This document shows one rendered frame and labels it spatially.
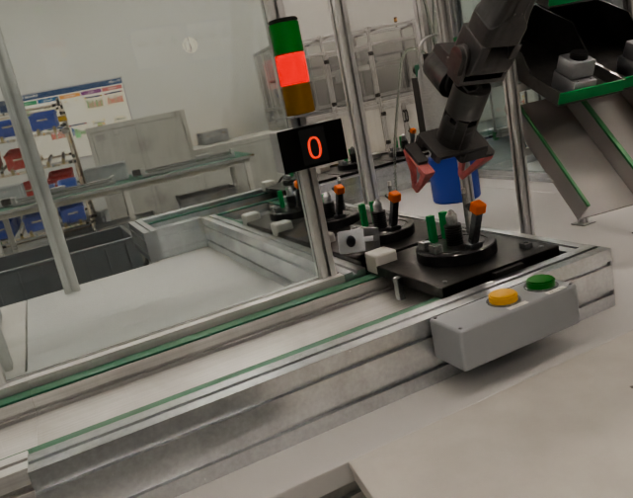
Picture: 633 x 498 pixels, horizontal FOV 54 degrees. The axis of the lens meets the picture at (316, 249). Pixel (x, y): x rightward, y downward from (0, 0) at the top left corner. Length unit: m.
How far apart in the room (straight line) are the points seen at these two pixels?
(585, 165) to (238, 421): 0.80
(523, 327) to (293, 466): 0.36
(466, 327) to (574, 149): 0.55
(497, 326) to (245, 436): 0.36
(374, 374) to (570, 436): 0.25
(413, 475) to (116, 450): 0.34
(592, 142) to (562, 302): 0.45
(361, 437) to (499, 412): 0.18
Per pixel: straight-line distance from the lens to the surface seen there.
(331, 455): 0.81
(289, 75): 1.07
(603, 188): 1.25
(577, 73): 1.18
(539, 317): 0.92
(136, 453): 0.80
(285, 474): 0.80
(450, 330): 0.85
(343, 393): 0.85
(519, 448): 0.78
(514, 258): 1.07
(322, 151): 1.08
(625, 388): 0.90
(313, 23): 12.14
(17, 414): 1.05
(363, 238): 1.16
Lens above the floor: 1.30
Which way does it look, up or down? 14 degrees down
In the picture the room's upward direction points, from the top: 12 degrees counter-clockwise
